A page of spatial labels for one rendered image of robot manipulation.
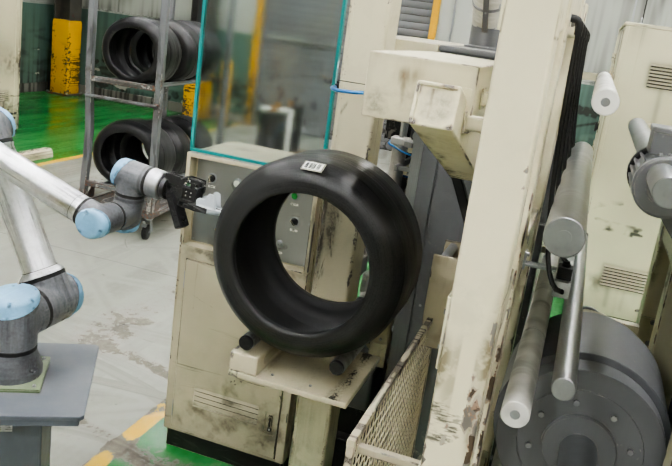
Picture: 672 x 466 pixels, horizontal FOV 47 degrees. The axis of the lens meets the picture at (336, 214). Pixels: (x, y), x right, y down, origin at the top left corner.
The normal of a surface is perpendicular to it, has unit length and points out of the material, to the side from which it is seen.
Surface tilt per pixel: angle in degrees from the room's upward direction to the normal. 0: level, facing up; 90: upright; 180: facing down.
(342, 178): 45
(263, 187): 81
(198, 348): 90
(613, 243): 90
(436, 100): 72
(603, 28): 90
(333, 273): 90
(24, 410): 0
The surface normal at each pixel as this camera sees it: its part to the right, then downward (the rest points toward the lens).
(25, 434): 0.20, 0.27
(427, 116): -0.26, -0.11
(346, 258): -0.32, 0.19
